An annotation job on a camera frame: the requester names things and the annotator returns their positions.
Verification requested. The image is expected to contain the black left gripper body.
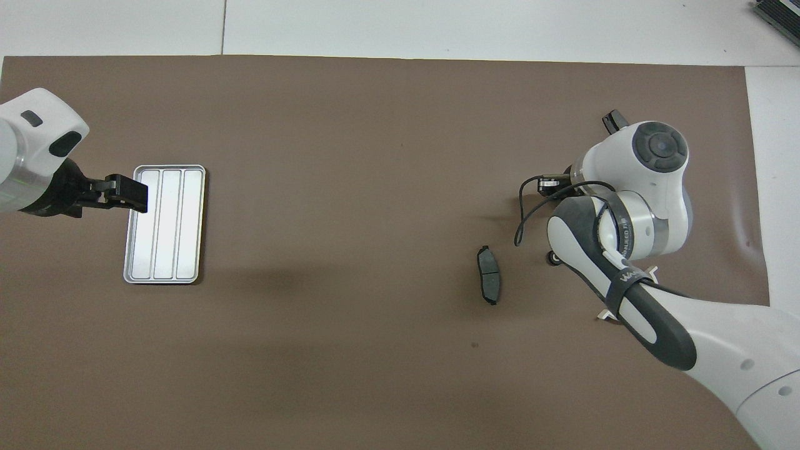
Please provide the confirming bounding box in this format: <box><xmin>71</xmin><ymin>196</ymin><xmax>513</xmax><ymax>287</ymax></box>
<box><xmin>36</xmin><ymin>159</ymin><xmax>108</xmax><ymax>219</ymax></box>

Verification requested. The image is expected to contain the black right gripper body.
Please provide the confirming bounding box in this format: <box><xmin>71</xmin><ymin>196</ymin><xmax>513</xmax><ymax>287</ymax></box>
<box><xmin>537</xmin><ymin>165</ymin><xmax>574</xmax><ymax>198</ymax></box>

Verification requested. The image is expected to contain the silver metal tray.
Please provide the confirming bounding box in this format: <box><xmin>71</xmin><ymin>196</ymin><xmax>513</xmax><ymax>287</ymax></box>
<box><xmin>123</xmin><ymin>164</ymin><xmax>207</xmax><ymax>285</ymax></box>

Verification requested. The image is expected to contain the single dark brake pad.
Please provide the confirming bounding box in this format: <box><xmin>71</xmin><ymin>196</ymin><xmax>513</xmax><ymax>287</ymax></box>
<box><xmin>476</xmin><ymin>245</ymin><xmax>503</xmax><ymax>306</ymax></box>

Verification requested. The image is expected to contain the brown table mat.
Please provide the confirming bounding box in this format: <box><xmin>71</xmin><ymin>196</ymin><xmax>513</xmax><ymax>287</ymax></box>
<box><xmin>0</xmin><ymin>54</ymin><xmax>771</xmax><ymax>450</ymax></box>

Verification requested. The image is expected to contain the grey ribbed device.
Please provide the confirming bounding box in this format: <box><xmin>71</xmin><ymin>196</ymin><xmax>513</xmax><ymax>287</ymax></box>
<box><xmin>752</xmin><ymin>0</ymin><xmax>800</xmax><ymax>32</ymax></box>

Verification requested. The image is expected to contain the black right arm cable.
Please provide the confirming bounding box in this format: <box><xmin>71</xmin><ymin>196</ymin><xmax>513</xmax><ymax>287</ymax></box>
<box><xmin>514</xmin><ymin>176</ymin><xmax>694</xmax><ymax>298</ymax></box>

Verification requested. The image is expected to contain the white curved plastic bracket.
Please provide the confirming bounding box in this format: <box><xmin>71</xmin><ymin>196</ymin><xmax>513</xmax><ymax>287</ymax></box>
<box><xmin>597</xmin><ymin>266</ymin><xmax>661</xmax><ymax>323</ymax></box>

